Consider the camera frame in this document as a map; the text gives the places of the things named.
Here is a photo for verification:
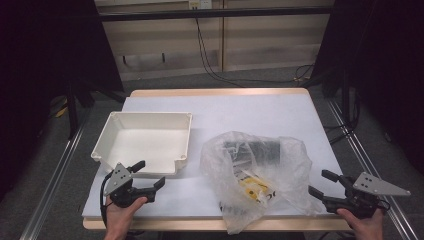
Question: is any person's left hand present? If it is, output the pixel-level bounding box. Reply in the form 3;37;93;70
104;195;148;239

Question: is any black metal stand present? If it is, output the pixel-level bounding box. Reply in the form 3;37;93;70
64;79;128;139

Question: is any thin black right gripper cable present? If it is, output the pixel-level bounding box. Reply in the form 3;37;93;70
374;198;392;212

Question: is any dark curtain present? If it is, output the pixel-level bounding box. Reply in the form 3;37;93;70
313;0;424;174
0;0;125;201

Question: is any black stand with cables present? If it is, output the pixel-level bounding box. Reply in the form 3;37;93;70
328;74;362;145

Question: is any clear plastic bag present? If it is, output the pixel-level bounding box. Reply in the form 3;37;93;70
199;130;326;235

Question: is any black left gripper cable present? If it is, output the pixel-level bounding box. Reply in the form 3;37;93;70
99;171;114;231

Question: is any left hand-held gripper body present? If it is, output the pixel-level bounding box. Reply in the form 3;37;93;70
101;162;156;208

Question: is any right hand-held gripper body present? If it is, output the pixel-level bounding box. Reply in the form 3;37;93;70
322;171;412;220

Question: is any black floor cable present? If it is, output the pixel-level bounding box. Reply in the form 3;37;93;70
194;18;315;88

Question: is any long black box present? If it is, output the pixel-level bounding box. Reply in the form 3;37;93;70
222;139;282;164

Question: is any person's right hand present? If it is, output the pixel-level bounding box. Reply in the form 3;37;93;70
336;208;385;240

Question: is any black horizontal bar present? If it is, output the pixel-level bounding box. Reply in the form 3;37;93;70
99;6;334;22

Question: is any white table mat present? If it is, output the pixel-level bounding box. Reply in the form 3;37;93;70
81;93;346;219

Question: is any white plastic tray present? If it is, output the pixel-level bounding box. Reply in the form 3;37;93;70
90;111;194;177

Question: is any wooden table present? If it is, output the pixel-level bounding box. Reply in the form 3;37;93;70
82;87;351;232

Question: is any metal floor rail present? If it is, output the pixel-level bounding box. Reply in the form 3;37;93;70
325;99;418;240
19;109;92;240

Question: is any white wall socket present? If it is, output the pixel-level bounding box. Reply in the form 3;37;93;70
188;0;213;10

